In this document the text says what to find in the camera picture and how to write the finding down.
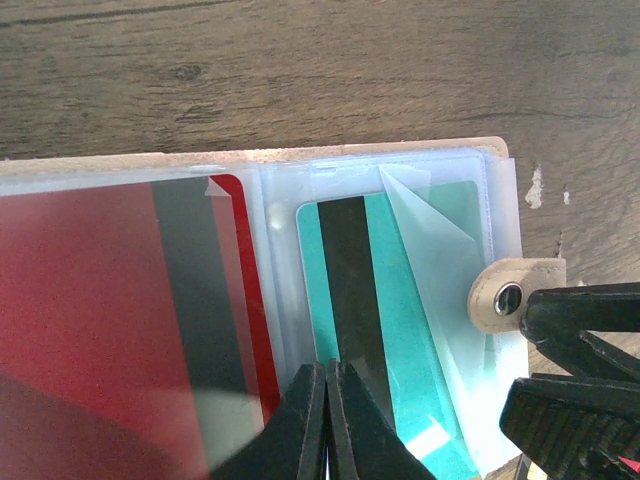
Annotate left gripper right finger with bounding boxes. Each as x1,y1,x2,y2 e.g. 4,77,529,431
326,359,434,480

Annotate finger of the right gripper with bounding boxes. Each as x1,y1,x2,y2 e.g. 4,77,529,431
499,374,639,479
519,282,639,380

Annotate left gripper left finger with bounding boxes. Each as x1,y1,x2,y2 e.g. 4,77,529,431
210,363,327,480

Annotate red card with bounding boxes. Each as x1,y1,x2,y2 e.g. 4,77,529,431
1,174,280,479

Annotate beige leather card holder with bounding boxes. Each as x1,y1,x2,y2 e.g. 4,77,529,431
1,137,566,479

